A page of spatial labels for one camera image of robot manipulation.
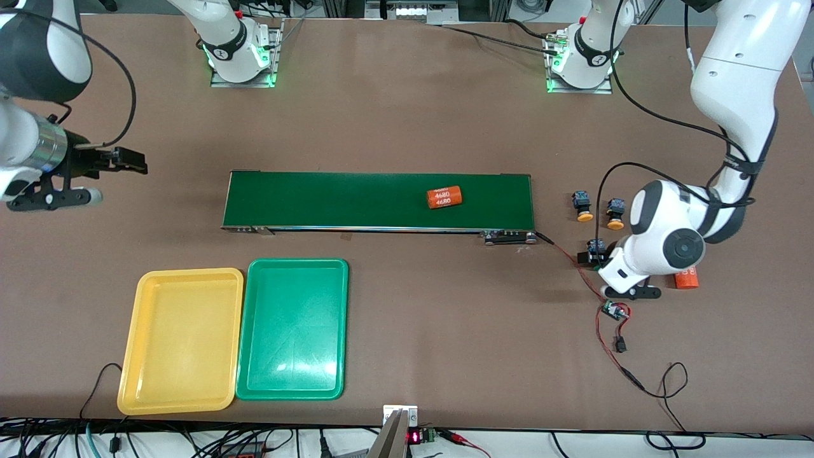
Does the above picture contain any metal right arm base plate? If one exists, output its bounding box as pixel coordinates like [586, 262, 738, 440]
[210, 19, 282, 88]

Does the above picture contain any grey metal bracket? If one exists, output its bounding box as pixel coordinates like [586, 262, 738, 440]
[368, 405, 419, 458]

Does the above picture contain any black arched table cable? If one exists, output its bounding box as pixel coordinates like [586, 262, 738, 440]
[79, 363, 125, 420]

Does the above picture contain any red clip lead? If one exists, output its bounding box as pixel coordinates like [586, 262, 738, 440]
[438, 429, 492, 458]

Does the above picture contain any thin black looped cable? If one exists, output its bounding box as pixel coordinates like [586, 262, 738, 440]
[639, 361, 707, 450]

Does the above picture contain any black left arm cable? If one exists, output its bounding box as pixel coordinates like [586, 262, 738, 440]
[597, 0, 757, 255]

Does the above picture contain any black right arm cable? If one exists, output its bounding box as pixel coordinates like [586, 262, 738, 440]
[10, 13, 137, 149]

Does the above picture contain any white device with lights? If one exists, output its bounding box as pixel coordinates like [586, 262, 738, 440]
[366, 0, 459, 20]

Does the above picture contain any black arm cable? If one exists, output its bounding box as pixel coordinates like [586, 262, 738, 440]
[10, 13, 137, 149]
[597, 0, 757, 255]

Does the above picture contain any red and black wire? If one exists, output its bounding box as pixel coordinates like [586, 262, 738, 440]
[534, 232, 646, 392]

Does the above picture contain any green conveyor belt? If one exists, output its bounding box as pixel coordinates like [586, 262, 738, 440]
[221, 170, 538, 246]

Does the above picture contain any green plastic tray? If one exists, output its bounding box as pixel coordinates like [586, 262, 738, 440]
[235, 258, 350, 401]

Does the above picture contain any yellow plastic tray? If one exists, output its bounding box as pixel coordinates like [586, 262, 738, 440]
[116, 267, 245, 415]

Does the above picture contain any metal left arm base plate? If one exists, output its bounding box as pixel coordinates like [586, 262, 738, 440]
[546, 32, 613, 95]

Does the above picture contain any long black base cable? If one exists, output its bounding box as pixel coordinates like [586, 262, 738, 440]
[439, 18, 563, 58]

